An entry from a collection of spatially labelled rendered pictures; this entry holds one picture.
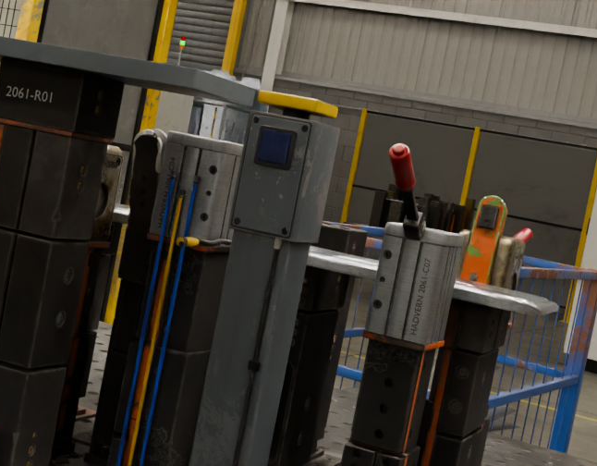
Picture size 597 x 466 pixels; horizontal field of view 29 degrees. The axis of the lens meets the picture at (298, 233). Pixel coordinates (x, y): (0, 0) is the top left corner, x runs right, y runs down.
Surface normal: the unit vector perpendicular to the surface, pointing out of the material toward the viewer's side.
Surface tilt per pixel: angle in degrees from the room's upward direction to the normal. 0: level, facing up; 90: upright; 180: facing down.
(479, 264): 78
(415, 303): 90
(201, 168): 90
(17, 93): 90
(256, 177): 90
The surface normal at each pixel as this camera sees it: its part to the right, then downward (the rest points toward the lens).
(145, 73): -0.36, -0.02
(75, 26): 0.87, 0.21
